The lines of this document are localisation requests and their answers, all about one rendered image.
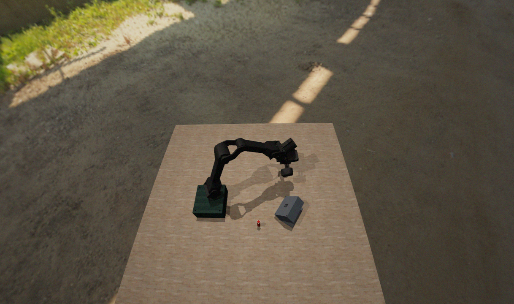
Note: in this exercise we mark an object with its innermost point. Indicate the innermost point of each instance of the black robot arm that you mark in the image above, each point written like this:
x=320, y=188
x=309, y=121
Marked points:
x=272, y=149

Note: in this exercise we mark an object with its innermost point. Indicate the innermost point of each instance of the grey sloped panel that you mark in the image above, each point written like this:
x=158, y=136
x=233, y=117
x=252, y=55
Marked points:
x=289, y=210

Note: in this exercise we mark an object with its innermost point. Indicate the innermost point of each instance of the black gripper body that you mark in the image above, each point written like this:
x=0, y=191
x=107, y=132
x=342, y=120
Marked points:
x=287, y=171

